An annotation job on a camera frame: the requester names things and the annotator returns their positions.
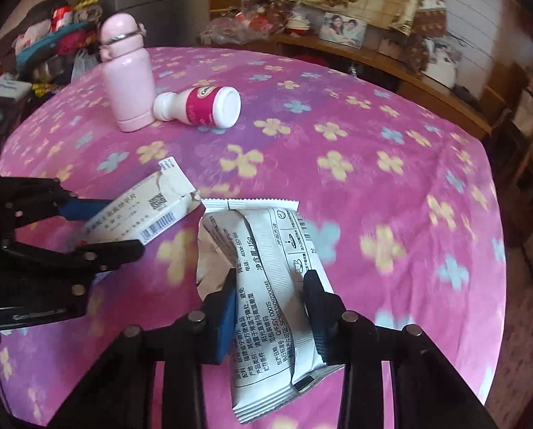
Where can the white pink yogurt bottle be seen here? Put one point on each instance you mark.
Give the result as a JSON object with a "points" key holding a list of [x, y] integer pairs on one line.
{"points": [[209, 106]]}

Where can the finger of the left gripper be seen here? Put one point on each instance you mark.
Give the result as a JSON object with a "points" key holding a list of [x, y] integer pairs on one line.
{"points": [[106, 256], [81, 209]]}

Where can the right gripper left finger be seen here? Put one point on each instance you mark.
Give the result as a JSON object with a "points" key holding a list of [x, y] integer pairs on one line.
{"points": [[118, 390]]}

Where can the framed photo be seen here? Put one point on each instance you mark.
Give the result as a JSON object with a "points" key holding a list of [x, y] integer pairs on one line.
{"points": [[343, 30]]}

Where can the white blue medicine box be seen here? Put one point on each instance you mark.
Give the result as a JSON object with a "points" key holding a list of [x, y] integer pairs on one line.
{"points": [[144, 211]]}

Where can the wooden sideboard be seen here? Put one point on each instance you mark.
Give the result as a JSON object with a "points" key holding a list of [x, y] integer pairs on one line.
{"points": [[380, 70]]}

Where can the pink water bottle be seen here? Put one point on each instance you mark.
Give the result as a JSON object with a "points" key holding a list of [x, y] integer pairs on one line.
{"points": [[127, 72]]}

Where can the pink floral tablecloth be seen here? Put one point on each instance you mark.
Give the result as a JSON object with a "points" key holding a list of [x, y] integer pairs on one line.
{"points": [[399, 202]]}

